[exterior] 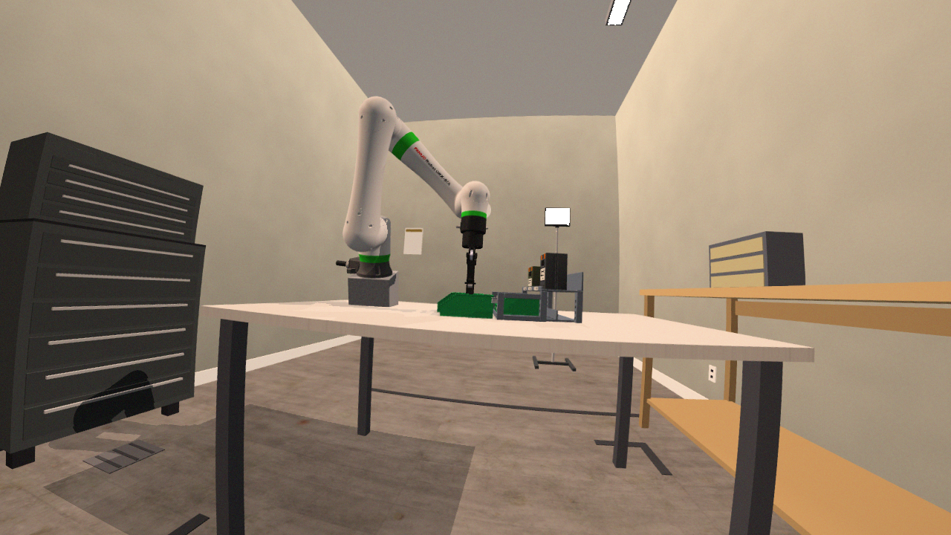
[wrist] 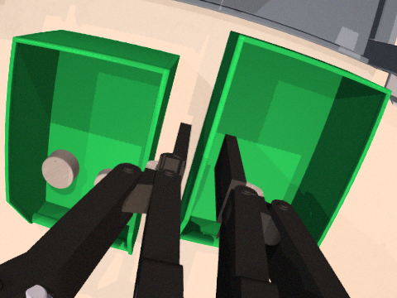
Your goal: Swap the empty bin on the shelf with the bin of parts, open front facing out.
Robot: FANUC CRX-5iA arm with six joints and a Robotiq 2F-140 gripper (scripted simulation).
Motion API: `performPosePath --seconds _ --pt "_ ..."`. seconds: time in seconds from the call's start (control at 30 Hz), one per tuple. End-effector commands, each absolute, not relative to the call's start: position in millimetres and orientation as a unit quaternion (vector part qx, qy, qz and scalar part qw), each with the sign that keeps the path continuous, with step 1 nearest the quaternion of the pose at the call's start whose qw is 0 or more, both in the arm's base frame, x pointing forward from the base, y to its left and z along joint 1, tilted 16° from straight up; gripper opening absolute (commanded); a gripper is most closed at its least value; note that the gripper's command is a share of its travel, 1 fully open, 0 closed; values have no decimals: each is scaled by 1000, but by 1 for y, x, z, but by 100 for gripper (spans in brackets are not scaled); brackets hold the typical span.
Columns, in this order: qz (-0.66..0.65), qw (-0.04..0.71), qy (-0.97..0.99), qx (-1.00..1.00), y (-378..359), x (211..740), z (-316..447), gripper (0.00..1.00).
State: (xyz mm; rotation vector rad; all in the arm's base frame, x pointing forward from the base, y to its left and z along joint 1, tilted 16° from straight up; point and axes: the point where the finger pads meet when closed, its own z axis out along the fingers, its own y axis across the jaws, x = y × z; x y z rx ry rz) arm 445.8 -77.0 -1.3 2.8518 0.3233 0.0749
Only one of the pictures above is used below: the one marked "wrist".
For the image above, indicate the green open-front bin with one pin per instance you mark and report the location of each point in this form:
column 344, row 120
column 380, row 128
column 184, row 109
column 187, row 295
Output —
column 303, row 133
column 100, row 110

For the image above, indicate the grey metal disc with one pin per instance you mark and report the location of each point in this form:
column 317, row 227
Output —
column 101, row 174
column 60, row 168

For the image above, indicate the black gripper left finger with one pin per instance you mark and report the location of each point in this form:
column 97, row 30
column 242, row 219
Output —
column 61, row 261

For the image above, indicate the grey storage shelf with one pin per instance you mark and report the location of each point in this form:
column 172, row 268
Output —
column 366, row 27

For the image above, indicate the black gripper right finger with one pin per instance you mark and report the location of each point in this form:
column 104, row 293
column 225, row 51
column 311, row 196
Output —
column 296, row 265

